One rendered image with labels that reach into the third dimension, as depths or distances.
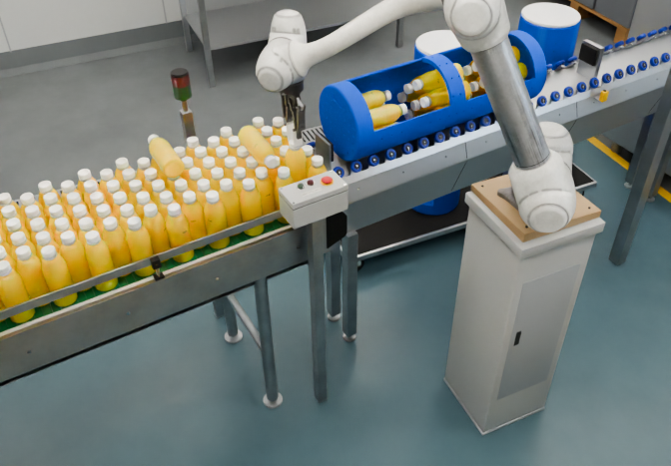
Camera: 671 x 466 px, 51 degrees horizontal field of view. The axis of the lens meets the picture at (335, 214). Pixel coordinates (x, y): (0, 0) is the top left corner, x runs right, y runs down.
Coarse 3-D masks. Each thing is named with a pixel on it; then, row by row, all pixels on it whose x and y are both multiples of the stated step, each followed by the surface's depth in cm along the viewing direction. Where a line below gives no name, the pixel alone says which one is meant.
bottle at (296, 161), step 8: (288, 152) 230; (296, 152) 229; (304, 152) 231; (288, 160) 230; (296, 160) 229; (304, 160) 231; (296, 168) 231; (304, 168) 232; (296, 176) 233; (304, 176) 234
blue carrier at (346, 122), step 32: (512, 32) 277; (416, 64) 270; (448, 64) 257; (544, 64) 272; (320, 96) 256; (352, 96) 240; (480, 96) 261; (352, 128) 241; (384, 128) 244; (416, 128) 253; (352, 160) 251
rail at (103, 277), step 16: (240, 224) 226; (256, 224) 229; (208, 240) 222; (160, 256) 216; (112, 272) 209; (128, 272) 213; (64, 288) 204; (80, 288) 207; (16, 304) 199; (32, 304) 201
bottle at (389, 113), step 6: (378, 108) 250; (384, 108) 250; (390, 108) 251; (396, 108) 252; (372, 114) 248; (378, 114) 248; (384, 114) 249; (390, 114) 250; (396, 114) 252; (372, 120) 247; (378, 120) 248; (384, 120) 250; (390, 120) 251; (378, 126) 250
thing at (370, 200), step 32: (576, 64) 320; (608, 64) 320; (608, 96) 306; (640, 96) 317; (448, 128) 279; (576, 128) 309; (608, 128) 330; (416, 160) 266; (448, 160) 273; (480, 160) 284; (512, 160) 302; (352, 192) 256; (384, 192) 263; (416, 192) 278; (448, 192) 294; (352, 224) 272
